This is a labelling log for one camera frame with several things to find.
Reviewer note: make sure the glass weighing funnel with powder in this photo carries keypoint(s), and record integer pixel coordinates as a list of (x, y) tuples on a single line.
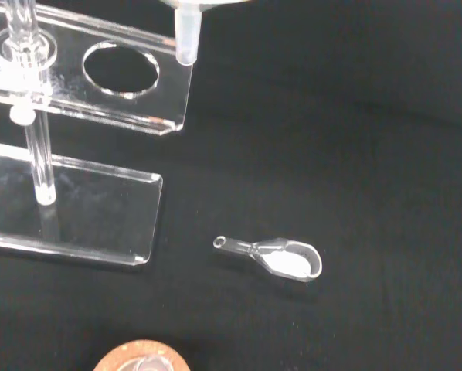
[(285, 263)]

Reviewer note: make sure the clear acrylic funnel stand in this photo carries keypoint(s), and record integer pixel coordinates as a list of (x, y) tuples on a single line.
[(99, 201)]

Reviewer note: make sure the glass round-bottom flask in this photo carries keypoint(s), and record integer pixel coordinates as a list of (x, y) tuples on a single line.
[(146, 365)]

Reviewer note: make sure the black bench cloth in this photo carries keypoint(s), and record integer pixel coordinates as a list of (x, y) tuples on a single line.
[(331, 154)]

